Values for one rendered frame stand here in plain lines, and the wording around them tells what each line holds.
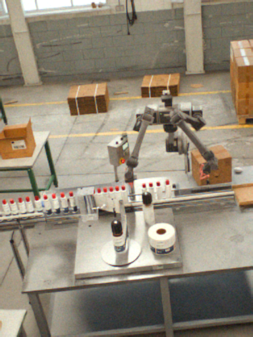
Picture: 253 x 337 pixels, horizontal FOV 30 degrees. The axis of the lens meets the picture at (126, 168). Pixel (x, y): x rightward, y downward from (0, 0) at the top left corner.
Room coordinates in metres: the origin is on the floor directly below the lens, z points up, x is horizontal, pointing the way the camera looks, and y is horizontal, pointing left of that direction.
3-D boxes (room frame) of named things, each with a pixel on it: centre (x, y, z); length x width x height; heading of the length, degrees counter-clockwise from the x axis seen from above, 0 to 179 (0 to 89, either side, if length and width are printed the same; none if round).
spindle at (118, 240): (2.79, 0.13, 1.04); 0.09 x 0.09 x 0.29
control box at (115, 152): (3.47, 0.04, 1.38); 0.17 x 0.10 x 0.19; 143
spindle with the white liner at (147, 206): (3.10, -0.13, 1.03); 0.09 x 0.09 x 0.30
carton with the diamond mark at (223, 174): (3.65, -0.77, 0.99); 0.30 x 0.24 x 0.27; 97
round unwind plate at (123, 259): (2.79, 0.13, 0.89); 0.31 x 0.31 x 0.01
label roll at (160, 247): (2.79, -0.19, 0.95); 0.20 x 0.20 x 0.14
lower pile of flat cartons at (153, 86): (7.84, -0.80, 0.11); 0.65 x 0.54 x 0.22; 76
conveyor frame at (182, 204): (3.38, -0.06, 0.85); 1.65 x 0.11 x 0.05; 88
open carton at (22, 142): (4.85, 1.18, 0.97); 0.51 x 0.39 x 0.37; 175
